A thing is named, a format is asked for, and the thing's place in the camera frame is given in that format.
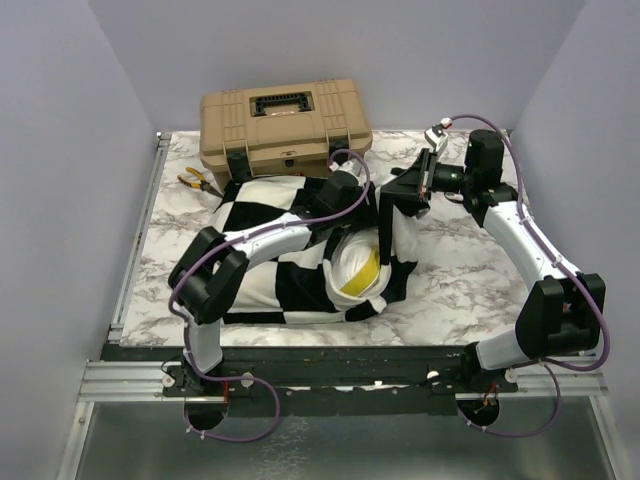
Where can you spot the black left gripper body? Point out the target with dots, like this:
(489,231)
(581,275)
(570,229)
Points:
(356,199)

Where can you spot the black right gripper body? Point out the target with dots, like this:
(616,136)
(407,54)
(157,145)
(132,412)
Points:
(448,178)

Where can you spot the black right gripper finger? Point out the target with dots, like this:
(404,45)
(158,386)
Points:
(408,184)
(385,228)

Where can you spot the white pillow yellow edge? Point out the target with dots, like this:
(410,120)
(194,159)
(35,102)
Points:
(356,266)

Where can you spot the black white checkered pillowcase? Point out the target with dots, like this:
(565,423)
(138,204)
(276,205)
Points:
(301,275)

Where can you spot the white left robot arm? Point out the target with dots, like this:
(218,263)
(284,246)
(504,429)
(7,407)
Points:
(207,278)

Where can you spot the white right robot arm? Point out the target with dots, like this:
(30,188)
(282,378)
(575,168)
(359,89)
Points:
(563,311)

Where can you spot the tan plastic toolbox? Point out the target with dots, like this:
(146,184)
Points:
(290,129)

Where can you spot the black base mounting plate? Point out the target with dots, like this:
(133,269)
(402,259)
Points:
(263,399)

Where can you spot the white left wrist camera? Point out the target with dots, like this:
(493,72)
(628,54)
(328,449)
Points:
(351,166)

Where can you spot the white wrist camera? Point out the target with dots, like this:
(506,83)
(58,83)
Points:
(351,166)
(437,136)

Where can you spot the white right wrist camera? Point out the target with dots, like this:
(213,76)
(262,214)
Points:
(437,136)

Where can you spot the yellow handled pliers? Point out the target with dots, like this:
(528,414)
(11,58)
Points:
(198,182)

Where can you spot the aluminium left side rail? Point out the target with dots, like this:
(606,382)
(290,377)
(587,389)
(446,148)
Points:
(124,296)

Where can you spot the aluminium rail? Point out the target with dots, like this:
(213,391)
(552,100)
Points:
(124,296)
(125,382)

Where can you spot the aluminium front rail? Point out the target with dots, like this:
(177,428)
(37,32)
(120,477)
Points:
(125,382)

